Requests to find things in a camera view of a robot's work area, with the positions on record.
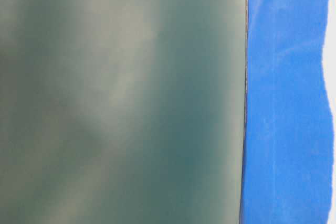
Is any pale green bath towel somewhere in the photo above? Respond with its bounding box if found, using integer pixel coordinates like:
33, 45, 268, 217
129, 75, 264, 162
1, 0, 245, 223

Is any blue table cloth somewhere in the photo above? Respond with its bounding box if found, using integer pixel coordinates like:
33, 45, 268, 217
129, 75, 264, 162
239, 0, 335, 223

